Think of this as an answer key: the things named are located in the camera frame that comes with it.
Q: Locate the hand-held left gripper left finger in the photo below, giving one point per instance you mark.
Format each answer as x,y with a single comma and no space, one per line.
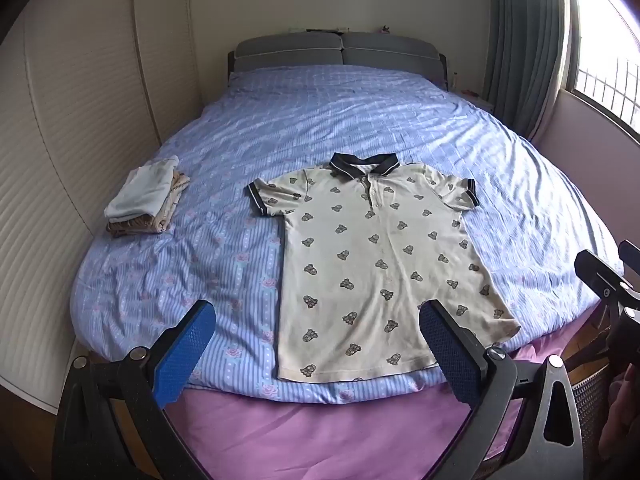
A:
182,355

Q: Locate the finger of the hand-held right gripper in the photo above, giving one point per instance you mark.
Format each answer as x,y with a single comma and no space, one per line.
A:
631,255
602,280

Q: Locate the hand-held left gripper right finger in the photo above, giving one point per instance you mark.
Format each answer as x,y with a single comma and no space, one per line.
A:
447,355

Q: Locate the cream printed polo shirt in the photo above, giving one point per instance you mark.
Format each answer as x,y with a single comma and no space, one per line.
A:
370,260

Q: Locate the person's right hand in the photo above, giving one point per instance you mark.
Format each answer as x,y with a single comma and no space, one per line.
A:
621,410

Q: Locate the grey mesh basket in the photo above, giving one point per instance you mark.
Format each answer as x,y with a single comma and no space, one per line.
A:
590,405

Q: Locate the beige patterned folded garment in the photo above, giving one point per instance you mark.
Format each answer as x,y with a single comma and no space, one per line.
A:
167,207

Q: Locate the purple bed sheet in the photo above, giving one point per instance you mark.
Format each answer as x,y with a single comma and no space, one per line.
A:
320,440

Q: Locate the white folded garment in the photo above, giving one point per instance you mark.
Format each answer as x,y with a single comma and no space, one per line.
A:
142,190

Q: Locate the window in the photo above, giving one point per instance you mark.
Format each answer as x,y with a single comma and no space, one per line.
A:
607,50

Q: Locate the grey-blue curtain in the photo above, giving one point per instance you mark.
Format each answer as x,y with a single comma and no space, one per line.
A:
525,45

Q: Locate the white louvered wardrobe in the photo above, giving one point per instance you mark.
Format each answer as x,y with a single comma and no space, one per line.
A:
85,135

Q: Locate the blue striped floral bed sheet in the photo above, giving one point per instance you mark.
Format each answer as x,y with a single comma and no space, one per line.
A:
350,120

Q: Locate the grey headboard cushion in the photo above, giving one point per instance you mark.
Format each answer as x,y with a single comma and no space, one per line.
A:
287,52
390,49

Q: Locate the flat dark box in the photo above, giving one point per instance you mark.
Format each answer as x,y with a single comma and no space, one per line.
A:
320,29

